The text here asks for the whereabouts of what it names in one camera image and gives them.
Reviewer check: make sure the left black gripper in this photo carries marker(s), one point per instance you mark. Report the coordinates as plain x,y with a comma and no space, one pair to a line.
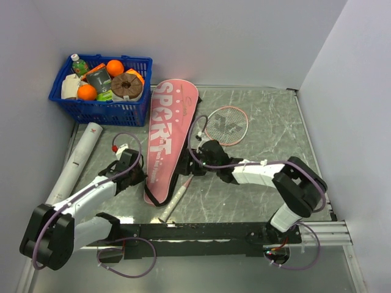
140,177

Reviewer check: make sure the orange fruit front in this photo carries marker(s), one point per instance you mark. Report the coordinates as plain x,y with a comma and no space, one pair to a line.
87,93

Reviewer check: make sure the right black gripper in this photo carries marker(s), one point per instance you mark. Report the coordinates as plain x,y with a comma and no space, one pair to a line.
185,168

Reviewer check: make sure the white shuttlecock tube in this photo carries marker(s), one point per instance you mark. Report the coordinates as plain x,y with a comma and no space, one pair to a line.
75,164

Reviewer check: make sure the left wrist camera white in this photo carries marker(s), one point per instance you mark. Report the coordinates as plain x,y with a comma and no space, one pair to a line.
118,150

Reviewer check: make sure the blue plastic basket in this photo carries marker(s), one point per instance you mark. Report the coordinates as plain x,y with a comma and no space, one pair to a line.
106,112

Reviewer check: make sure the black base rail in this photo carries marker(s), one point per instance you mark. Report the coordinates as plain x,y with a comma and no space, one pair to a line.
200,239

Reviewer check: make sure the black product box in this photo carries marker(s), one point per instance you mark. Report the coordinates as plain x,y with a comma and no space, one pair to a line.
100,80

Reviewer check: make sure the brown round cake pack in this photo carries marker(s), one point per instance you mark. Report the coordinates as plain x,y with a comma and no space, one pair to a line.
126,88

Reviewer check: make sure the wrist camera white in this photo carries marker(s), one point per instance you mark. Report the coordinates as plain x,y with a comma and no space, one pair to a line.
118,150
200,137

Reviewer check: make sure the orange snack box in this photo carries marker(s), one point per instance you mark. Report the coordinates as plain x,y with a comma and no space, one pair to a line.
137,74

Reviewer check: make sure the pink racket bag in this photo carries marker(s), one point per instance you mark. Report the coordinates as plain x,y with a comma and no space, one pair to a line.
173,107

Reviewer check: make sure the orange fruit rear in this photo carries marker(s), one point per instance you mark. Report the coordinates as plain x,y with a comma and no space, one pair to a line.
115,68

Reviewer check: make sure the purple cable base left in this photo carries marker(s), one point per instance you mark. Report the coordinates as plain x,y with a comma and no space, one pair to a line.
123,242

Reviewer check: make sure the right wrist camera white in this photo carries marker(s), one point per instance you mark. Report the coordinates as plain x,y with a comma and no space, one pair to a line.
200,137

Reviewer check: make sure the cream paper bag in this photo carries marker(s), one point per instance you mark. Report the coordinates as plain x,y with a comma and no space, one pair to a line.
70,86

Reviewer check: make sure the orange fruit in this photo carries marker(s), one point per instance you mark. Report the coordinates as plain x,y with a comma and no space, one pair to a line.
87,93
115,68

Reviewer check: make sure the orange flat box rear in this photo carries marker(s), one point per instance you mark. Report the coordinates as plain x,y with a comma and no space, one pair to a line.
98,67

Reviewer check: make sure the green drink bottle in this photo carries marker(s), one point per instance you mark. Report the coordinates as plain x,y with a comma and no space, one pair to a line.
79,66

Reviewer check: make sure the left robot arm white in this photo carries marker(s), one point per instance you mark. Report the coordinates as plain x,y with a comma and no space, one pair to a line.
55,232

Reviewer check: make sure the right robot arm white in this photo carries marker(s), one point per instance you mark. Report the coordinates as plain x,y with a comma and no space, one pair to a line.
302,190

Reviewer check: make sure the badminton racket pink shaft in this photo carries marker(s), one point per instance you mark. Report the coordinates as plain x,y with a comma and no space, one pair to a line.
228,125

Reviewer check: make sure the green small box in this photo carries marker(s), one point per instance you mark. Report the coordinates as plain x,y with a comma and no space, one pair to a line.
105,96

